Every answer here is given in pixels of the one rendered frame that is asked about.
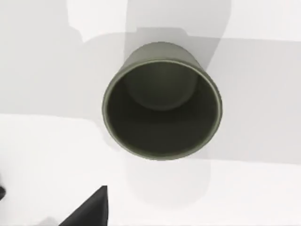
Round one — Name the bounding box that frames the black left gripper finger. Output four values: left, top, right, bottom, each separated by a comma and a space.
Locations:
57, 185, 110, 226

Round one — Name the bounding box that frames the black object at edge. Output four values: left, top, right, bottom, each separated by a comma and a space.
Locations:
0, 174, 7, 202

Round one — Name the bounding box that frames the olive green cup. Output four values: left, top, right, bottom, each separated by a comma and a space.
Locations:
102, 41, 223, 162

